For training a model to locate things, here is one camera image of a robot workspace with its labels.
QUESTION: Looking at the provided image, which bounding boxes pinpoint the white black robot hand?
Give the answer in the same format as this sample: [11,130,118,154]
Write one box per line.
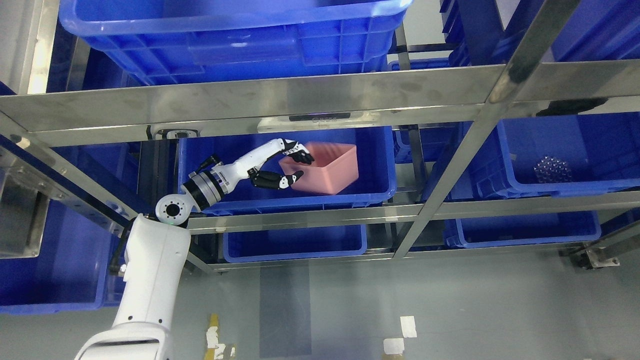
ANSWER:
[227,138,315,191]

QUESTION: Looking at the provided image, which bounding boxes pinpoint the large blue top bin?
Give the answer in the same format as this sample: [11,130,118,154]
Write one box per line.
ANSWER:
[58,0,412,85]

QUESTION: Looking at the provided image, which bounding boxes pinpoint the pink plastic storage box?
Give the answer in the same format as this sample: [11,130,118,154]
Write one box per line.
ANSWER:
[278,141,359,195]

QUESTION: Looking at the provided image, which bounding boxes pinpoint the stainless steel shelf rack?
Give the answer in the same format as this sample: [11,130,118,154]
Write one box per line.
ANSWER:
[0,0,640,273]

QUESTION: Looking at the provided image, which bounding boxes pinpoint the blue bin bottom right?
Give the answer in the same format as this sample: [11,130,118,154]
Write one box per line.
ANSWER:
[442,210,602,249]

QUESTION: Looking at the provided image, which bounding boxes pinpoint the clear studded ball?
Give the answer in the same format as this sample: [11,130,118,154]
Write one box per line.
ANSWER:
[532,155,574,183]

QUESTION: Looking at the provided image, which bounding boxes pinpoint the blue bin right shelf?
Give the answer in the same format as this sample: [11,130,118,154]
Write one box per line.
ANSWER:
[448,112,640,201]

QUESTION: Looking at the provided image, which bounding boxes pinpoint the blue target shelf bin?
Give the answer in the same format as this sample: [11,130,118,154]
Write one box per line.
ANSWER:
[177,126,397,216]

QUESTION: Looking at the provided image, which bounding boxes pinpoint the blue bin bottom middle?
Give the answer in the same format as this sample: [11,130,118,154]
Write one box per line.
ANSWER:
[222,225,368,264]

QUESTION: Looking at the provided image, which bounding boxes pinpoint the blue bin left side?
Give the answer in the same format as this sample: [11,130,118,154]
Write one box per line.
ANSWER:
[0,143,140,316]

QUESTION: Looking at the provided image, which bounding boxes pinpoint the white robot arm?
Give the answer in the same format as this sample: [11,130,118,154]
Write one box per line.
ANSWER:
[75,137,314,360]

